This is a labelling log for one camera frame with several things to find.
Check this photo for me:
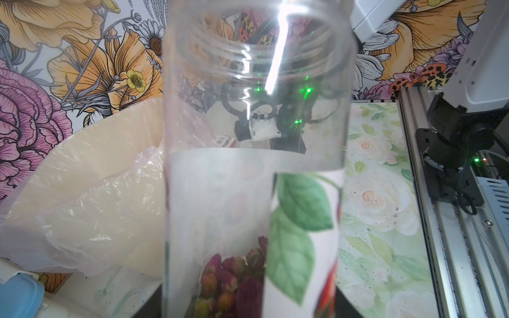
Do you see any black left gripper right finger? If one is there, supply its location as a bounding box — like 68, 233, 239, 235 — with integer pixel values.
335, 288, 363, 318

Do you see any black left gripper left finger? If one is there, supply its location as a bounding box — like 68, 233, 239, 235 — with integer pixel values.
133, 284, 163, 318

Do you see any tall jar with white lid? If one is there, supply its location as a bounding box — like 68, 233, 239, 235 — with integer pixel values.
162, 1, 359, 317

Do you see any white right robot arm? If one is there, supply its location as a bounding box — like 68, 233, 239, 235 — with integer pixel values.
408, 1, 508, 215

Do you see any bin with plastic liner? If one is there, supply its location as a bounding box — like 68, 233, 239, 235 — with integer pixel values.
1, 98, 165, 278

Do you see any blue lidded storage box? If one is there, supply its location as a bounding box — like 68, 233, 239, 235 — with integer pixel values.
1, 259, 45, 318

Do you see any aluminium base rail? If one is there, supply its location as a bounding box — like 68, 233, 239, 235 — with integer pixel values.
398, 87, 508, 317

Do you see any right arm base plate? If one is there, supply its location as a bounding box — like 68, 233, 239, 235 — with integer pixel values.
416, 129, 466, 203

